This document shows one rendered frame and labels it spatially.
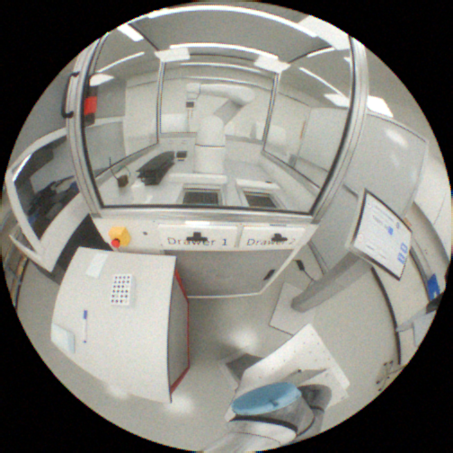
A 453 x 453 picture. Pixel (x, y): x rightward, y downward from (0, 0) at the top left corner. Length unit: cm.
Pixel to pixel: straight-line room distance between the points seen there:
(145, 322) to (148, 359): 13
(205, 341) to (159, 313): 78
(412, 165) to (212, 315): 229
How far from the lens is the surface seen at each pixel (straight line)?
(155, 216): 48
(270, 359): 53
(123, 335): 56
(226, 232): 48
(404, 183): 167
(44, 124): 95
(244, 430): 26
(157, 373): 52
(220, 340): 125
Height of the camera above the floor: 124
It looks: 42 degrees down
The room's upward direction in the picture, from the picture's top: 9 degrees clockwise
